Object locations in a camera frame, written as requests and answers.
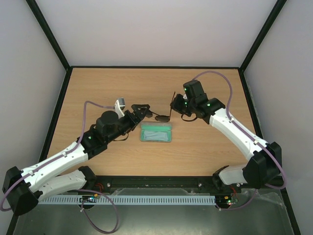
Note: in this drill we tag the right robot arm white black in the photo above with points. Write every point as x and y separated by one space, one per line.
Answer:
263 158

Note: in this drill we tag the right green circuit board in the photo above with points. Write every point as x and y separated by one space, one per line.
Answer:
230 199

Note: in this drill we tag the grey glasses case green lining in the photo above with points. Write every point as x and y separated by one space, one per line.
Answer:
156 126

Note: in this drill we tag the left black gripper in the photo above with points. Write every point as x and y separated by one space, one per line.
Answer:
140 117

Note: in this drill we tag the round dark sunglasses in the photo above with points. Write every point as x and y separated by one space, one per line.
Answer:
158 117

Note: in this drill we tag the green circuit board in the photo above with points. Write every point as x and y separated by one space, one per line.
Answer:
89 198
230 199

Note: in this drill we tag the light blue slotted cable duct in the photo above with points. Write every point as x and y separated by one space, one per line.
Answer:
134 200

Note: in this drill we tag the light blue cleaning cloth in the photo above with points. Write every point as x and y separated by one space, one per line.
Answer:
155 136

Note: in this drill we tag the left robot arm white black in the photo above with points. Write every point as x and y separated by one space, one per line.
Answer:
24 188

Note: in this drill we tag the left green circuit board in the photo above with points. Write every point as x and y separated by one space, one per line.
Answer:
89 198

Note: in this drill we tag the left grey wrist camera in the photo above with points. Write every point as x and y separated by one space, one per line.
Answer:
120 105

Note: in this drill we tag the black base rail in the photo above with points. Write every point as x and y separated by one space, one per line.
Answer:
196 184

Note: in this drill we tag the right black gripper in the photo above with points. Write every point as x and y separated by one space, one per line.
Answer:
178 105

